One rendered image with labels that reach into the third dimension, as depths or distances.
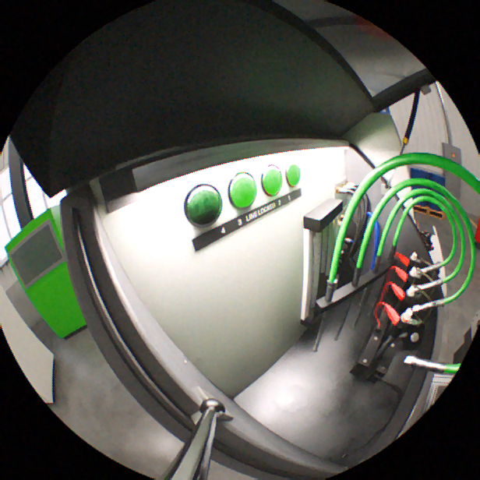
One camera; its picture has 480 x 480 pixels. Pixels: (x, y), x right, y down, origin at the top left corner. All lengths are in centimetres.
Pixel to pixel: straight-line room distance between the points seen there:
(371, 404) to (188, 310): 60
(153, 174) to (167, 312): 16
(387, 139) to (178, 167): 59
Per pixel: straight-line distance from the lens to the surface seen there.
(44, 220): 242
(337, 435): 63
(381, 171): 26
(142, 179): 16
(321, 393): 62
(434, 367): 35
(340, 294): 47
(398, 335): 45
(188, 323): 27
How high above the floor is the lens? 143
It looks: 27 degrees down
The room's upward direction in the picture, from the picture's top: 12 degrees counter-clockwise
